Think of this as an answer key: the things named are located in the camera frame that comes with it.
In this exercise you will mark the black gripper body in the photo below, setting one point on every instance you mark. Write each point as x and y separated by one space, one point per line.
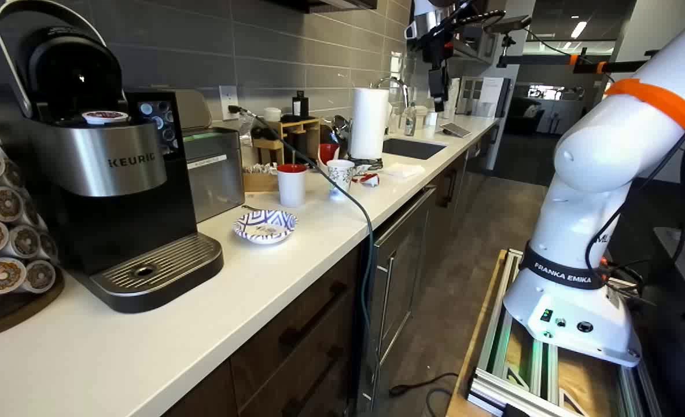
438 46

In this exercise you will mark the patterned paper cup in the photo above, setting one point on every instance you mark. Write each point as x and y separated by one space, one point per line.
340 176

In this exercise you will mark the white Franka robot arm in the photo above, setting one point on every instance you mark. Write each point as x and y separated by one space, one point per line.
589 169

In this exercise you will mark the white cup with red band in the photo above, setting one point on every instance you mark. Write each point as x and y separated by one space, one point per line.
292 188

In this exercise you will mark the white paper towel roll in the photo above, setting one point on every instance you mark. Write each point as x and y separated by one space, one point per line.
368 124

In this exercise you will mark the dark kitchen sink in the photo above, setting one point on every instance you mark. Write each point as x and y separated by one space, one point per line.
412 149

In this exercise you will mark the small red white object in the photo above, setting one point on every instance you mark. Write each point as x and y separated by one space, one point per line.
368 178

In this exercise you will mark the black bottle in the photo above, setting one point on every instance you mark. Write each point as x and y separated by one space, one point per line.
300 105

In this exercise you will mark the red mug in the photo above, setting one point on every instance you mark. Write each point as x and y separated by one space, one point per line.
328 152

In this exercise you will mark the wooden countertop rack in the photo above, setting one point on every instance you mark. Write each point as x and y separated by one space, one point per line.
300 135

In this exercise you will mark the brown cardboard box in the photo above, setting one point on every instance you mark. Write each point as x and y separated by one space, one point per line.
259 181

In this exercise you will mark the blue patterned ceramic bowl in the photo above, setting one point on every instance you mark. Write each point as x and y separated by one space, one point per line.
264 227

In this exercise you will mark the stainless steel countertop appliance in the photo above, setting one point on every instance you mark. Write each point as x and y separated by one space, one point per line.
215 176

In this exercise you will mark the dark wood base cabinets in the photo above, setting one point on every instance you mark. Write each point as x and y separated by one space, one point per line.
298 348

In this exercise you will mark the white coffee pod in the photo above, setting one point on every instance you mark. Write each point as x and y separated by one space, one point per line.
105 117

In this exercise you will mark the black silver Keurig coffee machine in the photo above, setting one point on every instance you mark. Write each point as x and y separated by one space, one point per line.
125 223

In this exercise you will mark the black coffee pod carousel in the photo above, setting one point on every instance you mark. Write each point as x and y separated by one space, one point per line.
20 305

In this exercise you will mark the white wall outlet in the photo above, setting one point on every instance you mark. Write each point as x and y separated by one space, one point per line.
228 99

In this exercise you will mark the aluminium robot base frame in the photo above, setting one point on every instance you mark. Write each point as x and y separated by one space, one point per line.
505 362

